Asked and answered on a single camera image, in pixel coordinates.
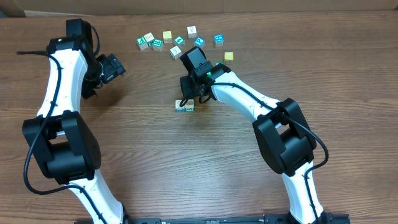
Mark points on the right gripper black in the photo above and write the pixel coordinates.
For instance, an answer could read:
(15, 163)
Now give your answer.
(189, 93)

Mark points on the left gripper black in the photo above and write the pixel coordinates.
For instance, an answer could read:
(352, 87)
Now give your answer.
(112, 65)

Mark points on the white block green edge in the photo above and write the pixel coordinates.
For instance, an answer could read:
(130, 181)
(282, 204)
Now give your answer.
(189, 105)

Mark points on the white block blue edge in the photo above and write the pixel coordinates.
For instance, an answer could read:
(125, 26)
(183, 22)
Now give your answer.
(179, 108)

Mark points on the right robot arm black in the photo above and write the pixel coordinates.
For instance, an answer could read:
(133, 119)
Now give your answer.
(285, 140)

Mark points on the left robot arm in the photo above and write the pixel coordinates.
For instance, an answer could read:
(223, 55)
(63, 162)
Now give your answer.
(63, 152)

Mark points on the white block blue side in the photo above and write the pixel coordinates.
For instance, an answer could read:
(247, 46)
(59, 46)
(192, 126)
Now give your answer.
(175, 52)

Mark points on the blue P block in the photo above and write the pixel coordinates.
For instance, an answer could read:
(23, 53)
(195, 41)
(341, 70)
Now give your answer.
(199, 42)

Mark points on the white top block green side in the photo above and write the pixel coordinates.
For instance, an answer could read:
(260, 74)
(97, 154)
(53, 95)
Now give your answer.
(149, 39)

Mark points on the small green top block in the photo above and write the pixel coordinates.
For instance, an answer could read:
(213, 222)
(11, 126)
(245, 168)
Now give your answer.
(179, 41)

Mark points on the yellow top block right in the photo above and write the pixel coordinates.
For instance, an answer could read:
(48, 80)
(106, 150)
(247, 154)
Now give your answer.
(228, 57)

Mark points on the yellow block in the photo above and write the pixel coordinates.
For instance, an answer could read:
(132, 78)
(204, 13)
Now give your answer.
(167, 37)
(228, 57)

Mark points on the blue top block right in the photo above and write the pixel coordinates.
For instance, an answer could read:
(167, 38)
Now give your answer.
(218, 40)

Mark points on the yellow top block rear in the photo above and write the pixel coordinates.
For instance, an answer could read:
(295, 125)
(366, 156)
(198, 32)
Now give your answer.
(167, 37)

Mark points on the white top block rear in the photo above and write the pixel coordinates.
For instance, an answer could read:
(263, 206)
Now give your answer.
(191, 32)

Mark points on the cardboard back wall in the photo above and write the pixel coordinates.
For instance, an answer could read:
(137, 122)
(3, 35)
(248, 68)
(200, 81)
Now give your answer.
(21, 8)

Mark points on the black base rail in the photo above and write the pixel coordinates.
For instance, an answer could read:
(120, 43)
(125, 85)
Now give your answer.
(326, 218)

